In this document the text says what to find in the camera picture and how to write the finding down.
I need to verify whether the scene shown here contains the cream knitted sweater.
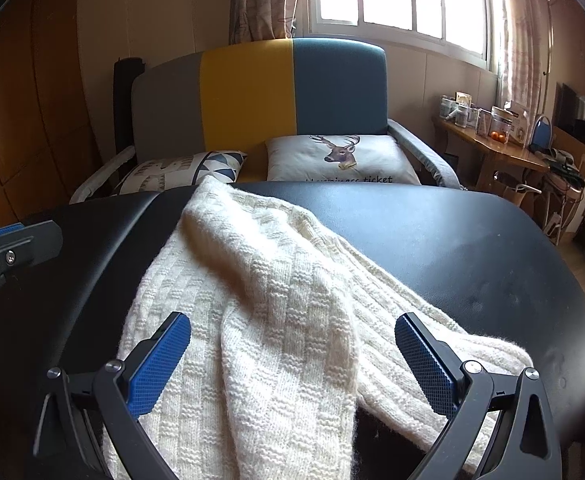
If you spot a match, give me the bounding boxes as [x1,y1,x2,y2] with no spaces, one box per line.
[119,178,532,479]

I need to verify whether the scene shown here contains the blue triangle pattern pillow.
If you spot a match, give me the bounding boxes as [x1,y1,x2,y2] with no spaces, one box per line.
[119,151,248,194]

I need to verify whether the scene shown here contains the wooden side desk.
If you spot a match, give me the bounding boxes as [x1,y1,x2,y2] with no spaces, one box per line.
[431,115,549,193]

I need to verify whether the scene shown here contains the deer print pillow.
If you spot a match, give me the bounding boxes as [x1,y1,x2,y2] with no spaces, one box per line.
[266,134,420,185]

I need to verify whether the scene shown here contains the blue bag on desk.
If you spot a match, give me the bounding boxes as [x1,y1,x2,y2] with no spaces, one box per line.
[527,115,553,154]

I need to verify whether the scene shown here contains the glass jar with oranges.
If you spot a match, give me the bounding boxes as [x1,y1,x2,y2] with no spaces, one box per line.
[489,106,515,144]

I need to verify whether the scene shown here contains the grey yellow blue sofa chair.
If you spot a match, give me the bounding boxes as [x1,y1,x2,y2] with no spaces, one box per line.
[71,38,460,203]

